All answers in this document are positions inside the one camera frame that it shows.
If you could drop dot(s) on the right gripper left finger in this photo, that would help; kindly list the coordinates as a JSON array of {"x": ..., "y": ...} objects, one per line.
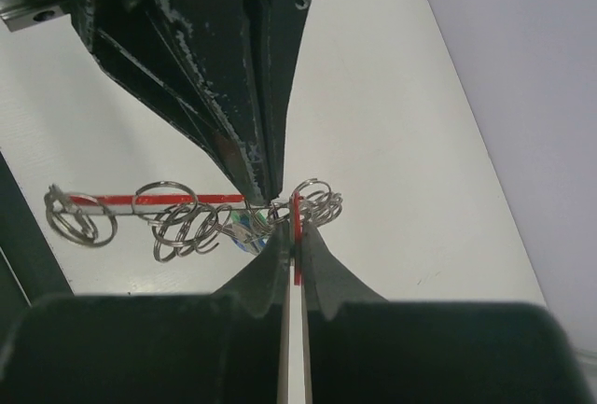
[{"x": 229, "y": 346}]

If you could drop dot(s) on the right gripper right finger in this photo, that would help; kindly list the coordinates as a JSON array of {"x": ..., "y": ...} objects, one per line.
[{"x": 363, "y": 348}]

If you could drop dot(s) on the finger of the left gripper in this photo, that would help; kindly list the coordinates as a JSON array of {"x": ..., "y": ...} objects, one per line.
[{"x": 276, "y": 30}]

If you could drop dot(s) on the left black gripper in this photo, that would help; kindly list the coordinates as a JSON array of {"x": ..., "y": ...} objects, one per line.
[{"x": 198, "y": 64}]

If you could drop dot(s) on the metal key organizer red handle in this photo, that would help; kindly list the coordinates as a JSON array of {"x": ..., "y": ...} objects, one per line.
[{"x": 181, "y": 221}]

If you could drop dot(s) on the blue key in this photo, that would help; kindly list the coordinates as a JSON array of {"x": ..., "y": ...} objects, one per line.
[{"x": 246, "y": 238}]

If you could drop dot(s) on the green key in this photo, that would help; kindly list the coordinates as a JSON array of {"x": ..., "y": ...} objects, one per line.
[{"x": 254, "y": 223}]

